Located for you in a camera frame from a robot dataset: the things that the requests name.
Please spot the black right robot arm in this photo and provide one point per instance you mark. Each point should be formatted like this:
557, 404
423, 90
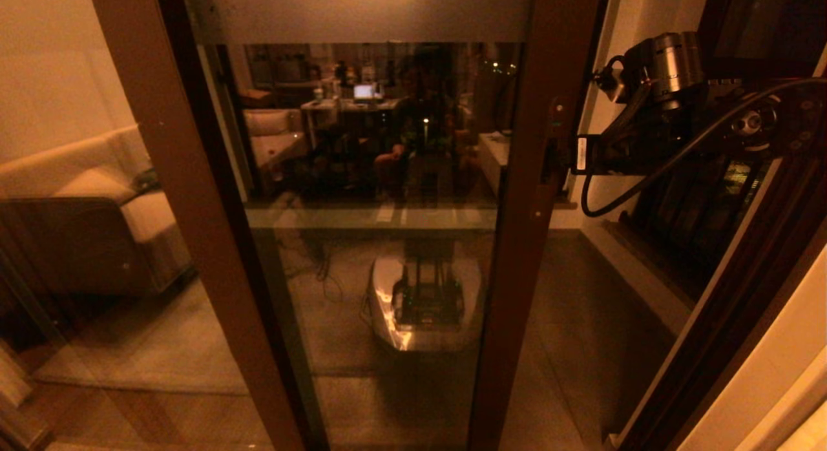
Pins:
788, 121

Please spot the brown framed sliding glass door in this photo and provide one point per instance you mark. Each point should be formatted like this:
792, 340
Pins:
513, 296

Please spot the dark brown side window frame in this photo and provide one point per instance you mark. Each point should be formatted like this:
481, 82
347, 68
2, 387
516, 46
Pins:
762, 60

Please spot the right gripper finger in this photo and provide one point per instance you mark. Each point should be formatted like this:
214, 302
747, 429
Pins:
563, 168
563, 150

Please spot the brown framed fixed glass panel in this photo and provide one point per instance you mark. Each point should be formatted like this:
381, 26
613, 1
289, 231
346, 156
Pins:
187, 179

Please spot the black metal side window railing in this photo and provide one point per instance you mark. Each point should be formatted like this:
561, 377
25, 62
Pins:
685, 231

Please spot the beige sofa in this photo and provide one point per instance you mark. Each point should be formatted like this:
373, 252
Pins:
77, 244

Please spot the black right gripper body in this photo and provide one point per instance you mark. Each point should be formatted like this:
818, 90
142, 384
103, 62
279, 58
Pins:
646, 147

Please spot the beige sofa cushion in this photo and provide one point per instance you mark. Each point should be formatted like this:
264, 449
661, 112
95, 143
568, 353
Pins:
94, 187

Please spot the brown stone side window sill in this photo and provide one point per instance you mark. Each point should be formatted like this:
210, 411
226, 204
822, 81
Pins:
646, 257

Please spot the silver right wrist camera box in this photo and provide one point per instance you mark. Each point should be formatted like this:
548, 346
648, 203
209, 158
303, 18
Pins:
610, 86

